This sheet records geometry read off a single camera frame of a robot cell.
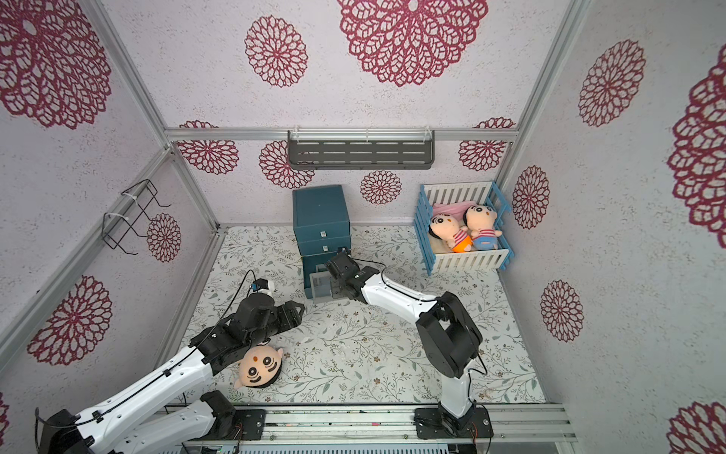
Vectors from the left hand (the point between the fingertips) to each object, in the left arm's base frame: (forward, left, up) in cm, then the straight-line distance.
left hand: (296, 311), depth 79 cm
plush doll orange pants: (+28, -54, -7) cm, 61 cm away
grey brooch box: (+12, -5, -5) cm, 14 cm away
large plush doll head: (-13, +9, -6) cm, 17 cm away
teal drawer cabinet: (+27, -5, +6) cm, 29 cm away
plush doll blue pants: (+36, -61, -1) cm, 71 cm away
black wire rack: (+14, +45, +20) cm, 51 cm away
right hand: (+13, -15, -6) cm, 20 cm away
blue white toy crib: (+51, -58, +1) cm, 77 cm away
